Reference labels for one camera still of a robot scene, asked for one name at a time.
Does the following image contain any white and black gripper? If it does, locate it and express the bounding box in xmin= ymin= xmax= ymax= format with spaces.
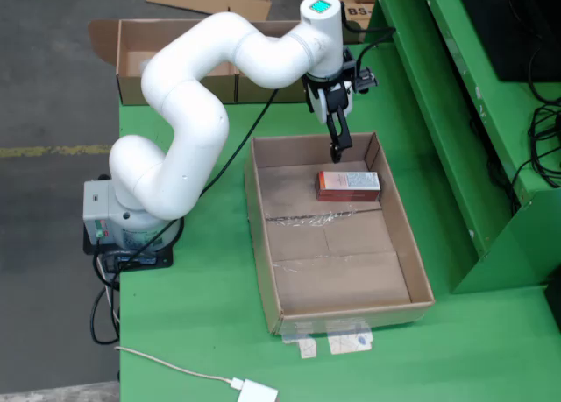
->
xmin=302 ymin=70 xmax=354 ymax=164

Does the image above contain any red white printed carton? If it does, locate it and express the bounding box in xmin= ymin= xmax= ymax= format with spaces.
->
xmin=316 ymin=170 xmax=381 ymax=203

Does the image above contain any grey robot base box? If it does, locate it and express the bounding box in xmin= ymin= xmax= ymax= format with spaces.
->
xmin=82 ymin=179 xmax=110 ymax=245

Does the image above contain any cardboard box BS print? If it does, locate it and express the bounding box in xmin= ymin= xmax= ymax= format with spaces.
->
xmin=342 ymin=0 xmax=376 ymax=31

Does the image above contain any shallow cardboard tray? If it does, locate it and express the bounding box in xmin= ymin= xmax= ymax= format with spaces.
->
xmin=244 ymin=131 xmax=436 ymax=336

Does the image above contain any divided cardboard box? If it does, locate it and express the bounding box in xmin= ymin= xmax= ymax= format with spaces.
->
xmin=89 ymin=18 xmax=365 ymax=105

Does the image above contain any green metal rack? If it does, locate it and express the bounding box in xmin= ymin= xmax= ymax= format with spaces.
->
xmin=363 ymin=0 xmax=561 ymax=296

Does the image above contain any black monitor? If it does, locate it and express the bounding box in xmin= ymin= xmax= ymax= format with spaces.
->
xmin=453 ymin=0 xmax=561 ymax=82

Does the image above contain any white power adapter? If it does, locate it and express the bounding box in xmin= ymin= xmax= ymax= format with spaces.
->
xmin=236 ymin=377 xmax=280 ymax=402

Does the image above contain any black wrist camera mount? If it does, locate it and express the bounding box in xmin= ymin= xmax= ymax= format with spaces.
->
xmin=341 ymin=46 xmax=378 ymax=95

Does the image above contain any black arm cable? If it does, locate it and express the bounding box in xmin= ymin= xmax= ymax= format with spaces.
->
xmin=98 ymin=88 xmax=281 ymax=272

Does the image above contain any black camera cable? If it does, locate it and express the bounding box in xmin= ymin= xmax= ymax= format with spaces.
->
xmin=339 ymin=1 xmax=398 ymax=77

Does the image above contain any black cable tangle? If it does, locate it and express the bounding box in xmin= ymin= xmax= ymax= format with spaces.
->
xmin=510 ymin=38 xmax=561 ymax=215

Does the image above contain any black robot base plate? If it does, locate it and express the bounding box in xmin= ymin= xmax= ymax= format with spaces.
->
xmin=82 ymin=220 xmax=174 ymax=272

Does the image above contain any white adapter cable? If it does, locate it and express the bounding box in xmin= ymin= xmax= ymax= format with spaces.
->
xmin=114 ymin=345 xmax=246 ymax=391

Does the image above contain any black power cables loop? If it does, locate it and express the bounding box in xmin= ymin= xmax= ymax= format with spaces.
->
xmin=89 ymin=243 xmax=122 ymax=372

